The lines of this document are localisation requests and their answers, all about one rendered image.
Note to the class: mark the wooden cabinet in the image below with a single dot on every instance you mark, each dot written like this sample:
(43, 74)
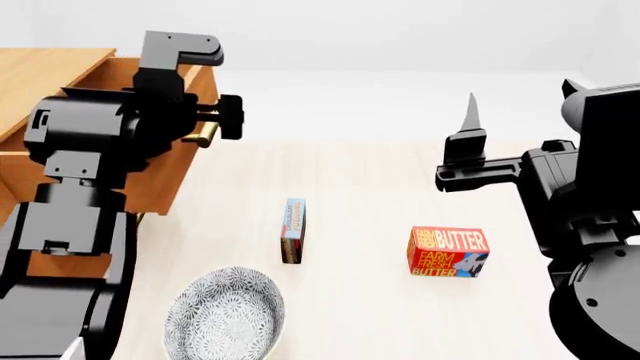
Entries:
(30, 78)

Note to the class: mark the black white patterned bowl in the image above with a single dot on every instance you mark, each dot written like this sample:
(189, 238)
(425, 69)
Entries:
(225, 318)

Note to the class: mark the black blocky left gripper finger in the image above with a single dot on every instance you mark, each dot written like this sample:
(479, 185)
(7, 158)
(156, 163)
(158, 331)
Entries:
(231, 116)

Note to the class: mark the red butter box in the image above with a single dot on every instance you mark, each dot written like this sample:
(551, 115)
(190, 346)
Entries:
(447, 253)

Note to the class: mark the wooden cabinet drawer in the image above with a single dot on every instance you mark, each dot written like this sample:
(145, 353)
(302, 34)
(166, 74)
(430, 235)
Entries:
(155, 180)

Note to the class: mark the pointed grey right gripper finger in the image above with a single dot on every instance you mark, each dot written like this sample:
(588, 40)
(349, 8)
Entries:
(466, 138)

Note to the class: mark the grey angled left gripper finger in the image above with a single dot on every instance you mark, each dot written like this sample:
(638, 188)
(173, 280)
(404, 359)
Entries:
(165, 47)

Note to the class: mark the chocolate pudding box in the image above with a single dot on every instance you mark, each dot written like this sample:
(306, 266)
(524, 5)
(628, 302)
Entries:
(293, 232)

